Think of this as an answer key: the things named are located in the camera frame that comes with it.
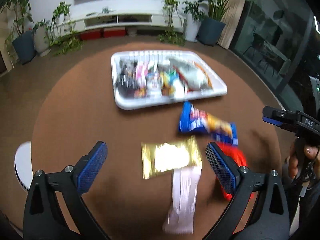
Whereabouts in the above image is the trailing pothos plant right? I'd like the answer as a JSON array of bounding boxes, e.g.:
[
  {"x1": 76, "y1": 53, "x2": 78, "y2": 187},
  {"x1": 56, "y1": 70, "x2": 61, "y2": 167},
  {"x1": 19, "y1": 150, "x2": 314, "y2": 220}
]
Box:
[{"x1": 158, "y1": 0, "x2": 185, "y2": 46}]

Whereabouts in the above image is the orange snack bar packet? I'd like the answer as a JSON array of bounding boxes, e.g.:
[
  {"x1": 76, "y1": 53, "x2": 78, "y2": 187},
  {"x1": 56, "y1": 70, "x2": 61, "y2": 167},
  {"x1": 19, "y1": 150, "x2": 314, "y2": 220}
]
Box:
[{"x1": 195, "y1": 62, "x2": 213, "y2": 89}]

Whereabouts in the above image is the tall plant in blue pot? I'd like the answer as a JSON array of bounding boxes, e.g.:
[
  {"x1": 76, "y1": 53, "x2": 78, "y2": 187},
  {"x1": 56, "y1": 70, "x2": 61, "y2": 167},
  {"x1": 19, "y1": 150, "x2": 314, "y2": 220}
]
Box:
[{"x1": 197, "y1": 0, "x2": 253, "y2": 46}]

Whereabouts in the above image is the left plant in blue pot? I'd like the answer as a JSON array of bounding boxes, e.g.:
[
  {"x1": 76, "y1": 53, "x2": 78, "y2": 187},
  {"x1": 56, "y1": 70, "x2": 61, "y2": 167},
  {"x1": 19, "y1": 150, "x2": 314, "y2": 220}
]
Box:
[{"x1": 1, "y1": 0, "x2": 36, "y2": 65}]

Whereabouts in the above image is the pink candy bag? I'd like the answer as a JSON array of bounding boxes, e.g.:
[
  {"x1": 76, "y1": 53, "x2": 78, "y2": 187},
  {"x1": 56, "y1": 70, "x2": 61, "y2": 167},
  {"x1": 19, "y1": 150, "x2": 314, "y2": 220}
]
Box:
[{"x1": 136, "y1": 61, "x2": 149, "y2": 88}]

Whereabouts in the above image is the left red storage box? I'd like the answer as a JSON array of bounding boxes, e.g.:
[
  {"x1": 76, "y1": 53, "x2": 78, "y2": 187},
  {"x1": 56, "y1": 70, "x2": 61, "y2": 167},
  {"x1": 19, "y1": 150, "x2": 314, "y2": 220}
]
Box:
[{"x1": 79, "y1": 29, "x2": 102, "y2": 41}]

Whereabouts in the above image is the plant in white ribbed pot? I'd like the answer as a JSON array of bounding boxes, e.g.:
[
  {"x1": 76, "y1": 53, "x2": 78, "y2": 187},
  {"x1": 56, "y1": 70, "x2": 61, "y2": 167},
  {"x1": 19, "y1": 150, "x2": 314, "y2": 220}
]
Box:
[{"x1": 33, "y1": 19, "x2": 50, "y2": 57}]

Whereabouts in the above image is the trailing pothos plant left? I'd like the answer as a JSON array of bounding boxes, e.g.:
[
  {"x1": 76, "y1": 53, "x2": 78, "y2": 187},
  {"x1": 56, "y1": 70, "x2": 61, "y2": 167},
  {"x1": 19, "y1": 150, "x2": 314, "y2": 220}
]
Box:
[{"x1": 49, "y1": 1, "x2": 83, "y2": 56}]

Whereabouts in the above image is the trailing pothos plant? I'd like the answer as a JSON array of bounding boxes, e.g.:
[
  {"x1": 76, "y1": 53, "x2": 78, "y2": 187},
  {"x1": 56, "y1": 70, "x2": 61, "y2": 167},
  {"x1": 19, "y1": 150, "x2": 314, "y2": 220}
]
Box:
[
  {"x1": 49, "y1": 1, "x2": 83, "y2": 56},
  {"x1": 158, "y1": 0, "x2": 185, "y2": 46}
]

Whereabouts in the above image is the plant in tall white pot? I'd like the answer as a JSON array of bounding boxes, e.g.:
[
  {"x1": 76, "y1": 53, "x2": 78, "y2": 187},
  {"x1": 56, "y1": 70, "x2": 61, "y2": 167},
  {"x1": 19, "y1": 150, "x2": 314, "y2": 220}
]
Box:
[{"x1": 182, "y1": 1, "x2": 205, "y2": 42}]

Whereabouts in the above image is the beige curtain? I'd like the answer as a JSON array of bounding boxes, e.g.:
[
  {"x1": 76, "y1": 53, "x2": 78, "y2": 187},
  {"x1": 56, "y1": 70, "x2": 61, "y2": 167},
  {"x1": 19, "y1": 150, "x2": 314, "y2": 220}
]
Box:
[{"x1": 217, "y1": 0, "x2": 246, "y2": 49}]

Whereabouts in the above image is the right red storage box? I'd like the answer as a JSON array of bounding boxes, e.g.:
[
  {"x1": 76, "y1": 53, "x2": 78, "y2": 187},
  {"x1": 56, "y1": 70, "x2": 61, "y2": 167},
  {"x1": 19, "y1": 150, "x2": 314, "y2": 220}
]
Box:
[{"x1": 101, "y1": 27, "x2": 126, "y2": 38}]

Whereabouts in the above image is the red star candy packet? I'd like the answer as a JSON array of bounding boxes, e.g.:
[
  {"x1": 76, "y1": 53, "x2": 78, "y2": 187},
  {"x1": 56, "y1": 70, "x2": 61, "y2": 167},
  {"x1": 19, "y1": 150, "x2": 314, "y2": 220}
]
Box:
[{"x1": 146, "y1": 64, "x2": 162, "y2": 98}]

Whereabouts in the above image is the red snack bag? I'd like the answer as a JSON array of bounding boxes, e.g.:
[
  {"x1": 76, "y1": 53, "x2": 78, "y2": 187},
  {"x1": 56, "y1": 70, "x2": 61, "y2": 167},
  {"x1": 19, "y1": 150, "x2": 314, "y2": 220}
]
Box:
[{"x1": 216, "y1": 142, "x2": 248, "y2": 201}]

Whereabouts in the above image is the red storage box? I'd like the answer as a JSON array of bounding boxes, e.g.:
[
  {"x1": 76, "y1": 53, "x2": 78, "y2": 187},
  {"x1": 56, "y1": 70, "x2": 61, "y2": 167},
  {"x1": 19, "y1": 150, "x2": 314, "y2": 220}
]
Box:
[
  {"x1": 79, "y1": 29, "x2": 102, "y2": 41},
  {"x1": 101, "y1": 27, "x2": 126, "y2": 38}
]

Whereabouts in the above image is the white plastic tray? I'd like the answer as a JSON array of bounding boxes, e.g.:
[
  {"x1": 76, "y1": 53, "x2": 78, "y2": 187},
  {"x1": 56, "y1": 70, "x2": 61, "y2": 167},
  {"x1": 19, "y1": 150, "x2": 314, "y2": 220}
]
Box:
[{"x1": 111, "y1": 50, "x2": 227, "y2": 110}]

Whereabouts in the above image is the blue cake snack packet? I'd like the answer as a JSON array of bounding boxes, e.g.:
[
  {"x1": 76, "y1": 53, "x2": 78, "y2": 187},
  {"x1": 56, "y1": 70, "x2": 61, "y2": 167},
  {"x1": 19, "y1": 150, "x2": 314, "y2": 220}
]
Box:
[{"x1": 178, "y1": 101, "x2": 238, "y2": 146}]

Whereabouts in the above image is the long white snack bag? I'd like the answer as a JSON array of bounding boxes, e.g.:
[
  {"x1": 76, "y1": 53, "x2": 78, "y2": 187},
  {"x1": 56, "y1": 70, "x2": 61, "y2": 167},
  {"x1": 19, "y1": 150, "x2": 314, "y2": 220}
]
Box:
[{"x1": 169, "y1": 57, "x2": 210, "y2": 91}]

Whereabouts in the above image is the person's right hand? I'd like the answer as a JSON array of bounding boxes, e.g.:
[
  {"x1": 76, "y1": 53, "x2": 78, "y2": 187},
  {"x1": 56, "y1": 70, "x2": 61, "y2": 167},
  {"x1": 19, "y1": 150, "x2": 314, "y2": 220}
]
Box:
[{"x1": 288, "y1": 138, "x2": 319, "y2": 180}]

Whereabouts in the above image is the teal cartoon snack packet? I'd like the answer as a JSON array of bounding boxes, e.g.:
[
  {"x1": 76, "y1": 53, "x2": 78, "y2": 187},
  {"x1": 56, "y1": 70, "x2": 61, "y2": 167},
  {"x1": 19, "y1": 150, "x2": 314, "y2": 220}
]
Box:
[{"x1": 160, "y1": 71, "x2": 180, "y2": 97}]

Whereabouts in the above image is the white round stool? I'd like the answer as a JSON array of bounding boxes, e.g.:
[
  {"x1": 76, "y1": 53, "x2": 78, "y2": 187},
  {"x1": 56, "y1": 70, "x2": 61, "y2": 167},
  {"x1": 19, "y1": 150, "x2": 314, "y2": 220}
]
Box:
[{"x1": 14, "y1": 141, "x2": 34, "y2": 192}]

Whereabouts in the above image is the red white small snack packet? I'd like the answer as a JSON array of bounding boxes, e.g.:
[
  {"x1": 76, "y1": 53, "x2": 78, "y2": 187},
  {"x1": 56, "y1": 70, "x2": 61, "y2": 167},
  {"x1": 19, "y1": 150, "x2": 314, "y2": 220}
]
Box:
[{"x1": 163, "y1": 166, "x2": 202, "y2": 235}]

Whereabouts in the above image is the gold snack packet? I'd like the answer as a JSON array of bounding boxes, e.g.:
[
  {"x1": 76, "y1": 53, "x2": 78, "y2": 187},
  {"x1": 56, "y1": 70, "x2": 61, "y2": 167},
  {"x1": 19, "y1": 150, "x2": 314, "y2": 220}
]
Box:
[{"x1": 141, "y1": 136, "x2": 202, "y2": 179}]

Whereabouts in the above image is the white tv console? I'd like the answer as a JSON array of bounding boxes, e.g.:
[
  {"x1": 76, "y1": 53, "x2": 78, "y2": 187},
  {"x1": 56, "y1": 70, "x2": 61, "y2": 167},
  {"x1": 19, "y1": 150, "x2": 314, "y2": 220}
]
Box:
[{"x1": 53, "y1": 10, "x2": 190, "y2": 34}]

